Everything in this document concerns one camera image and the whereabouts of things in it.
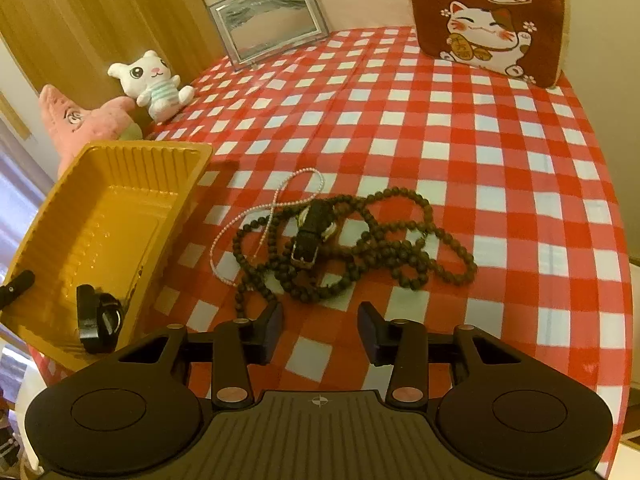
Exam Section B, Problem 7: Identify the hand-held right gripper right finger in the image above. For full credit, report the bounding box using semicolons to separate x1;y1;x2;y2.
357;301;523;411

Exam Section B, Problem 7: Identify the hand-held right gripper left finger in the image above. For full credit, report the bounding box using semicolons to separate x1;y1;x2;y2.
117;301;284;411

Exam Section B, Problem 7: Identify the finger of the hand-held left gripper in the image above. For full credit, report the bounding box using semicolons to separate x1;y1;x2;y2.
0;269;37;312

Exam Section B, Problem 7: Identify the dark green bead necklace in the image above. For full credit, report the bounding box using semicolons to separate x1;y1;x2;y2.
232;210;301;327

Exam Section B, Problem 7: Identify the long brown bead necklace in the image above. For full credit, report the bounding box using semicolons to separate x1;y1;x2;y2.
272;187;479;307

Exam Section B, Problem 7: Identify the black wrist watch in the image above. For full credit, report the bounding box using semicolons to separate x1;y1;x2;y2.
76;284;124;354

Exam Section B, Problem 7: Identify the orange plastic tray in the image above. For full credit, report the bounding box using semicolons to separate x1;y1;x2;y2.
0;141;215;372

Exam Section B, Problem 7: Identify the white pearl necklace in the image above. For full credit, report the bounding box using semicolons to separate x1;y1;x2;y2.
210;167;326;289

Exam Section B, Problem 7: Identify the sheer patterned curtain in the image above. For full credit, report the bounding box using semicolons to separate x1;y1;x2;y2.
0;120;56;286

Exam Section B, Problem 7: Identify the pink starfish plush toy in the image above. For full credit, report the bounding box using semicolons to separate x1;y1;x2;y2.
39;84;143;181

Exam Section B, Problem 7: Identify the red white checkered tablecloth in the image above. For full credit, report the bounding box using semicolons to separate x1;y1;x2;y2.
30;25;631;471

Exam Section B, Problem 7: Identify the white bunny plush toy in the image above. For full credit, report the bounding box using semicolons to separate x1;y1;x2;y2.
107;50;196;123

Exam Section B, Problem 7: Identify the wooden door panel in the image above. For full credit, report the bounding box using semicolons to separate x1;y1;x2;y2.
0;0;226;126

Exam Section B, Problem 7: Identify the brown lucky cat cushion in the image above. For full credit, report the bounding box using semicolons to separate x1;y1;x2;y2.
402;0;573;88

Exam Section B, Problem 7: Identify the silver picture frame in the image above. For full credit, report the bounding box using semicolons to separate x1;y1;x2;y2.
208;0;328;66

